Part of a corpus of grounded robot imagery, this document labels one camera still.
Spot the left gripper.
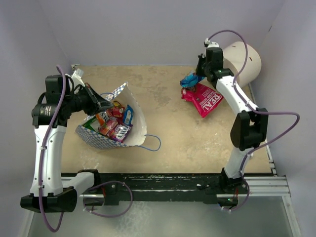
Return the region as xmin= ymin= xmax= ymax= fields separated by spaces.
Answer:
xmin=64 ymin=82 xmax=114 ymax=117

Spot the blue fruit sweets bag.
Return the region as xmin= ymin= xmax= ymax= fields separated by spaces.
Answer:
xmin=180 ymin=72 xmax=204 ymax=88

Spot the blue checkered paper bag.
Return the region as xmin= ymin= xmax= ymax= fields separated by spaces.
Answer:
xmin=76 ymin=82 xmax=149 ymax=150

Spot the blue barcode snack packet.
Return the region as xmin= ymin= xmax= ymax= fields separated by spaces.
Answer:
xmin=122 ymin=105 xmax=134 ymax=125

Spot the pink REAL crisps bag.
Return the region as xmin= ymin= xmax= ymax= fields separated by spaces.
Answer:
xmin=181 ymin=83 xmax=224 ymax=118

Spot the purple Fox's sweets bag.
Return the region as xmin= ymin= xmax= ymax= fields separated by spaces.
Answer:
xmin=108 ymin=124 xmax=133 ymax=143

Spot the orange snack packet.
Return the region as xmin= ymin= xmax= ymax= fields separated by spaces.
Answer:
xmin=95 ymin=112 xmax=109 ymax=125

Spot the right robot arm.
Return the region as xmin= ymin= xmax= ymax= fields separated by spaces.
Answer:
xmin=196 ymin=42 xmax=268 ymax=193

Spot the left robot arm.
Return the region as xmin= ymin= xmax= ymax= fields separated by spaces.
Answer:
xmin=20 ymin=75 xmax=113 ymax=213

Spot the red snack packet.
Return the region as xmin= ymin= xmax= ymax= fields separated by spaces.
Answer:
xmin=99 ymin=101 xmax=125 ymax=136

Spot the green snack packet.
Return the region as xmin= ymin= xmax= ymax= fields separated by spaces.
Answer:
xmin=82 ymin=117 xmax=100 ymax=133

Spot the cream cylinder container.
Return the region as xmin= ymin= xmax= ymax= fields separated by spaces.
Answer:
xmin=221 ymin=41 xmax=262 ymax=88

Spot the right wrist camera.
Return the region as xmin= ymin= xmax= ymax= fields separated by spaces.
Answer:
xmin=204 ymin=38 xmax=220 ymax=48

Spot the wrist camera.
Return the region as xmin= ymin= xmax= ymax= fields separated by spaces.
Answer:
xmin=71 ymin=68 xmax=85 ymax=87
xmin=204 ymin=38 xmax=220 ymax=48

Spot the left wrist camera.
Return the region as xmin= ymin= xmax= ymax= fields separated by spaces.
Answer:
xmin=71 ymin=68 xmax=85 ymax=87

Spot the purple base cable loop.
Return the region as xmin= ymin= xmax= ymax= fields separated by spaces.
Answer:
xmin=82 ymin=180 xmax=134 ymax=218

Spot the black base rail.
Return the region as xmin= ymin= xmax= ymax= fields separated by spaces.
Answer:
xmin=83 ymin=173 xmax=249 ymax=206

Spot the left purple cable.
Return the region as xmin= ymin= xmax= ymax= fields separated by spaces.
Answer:
xmin=39 ymin=64 xmax=67 ymax=233

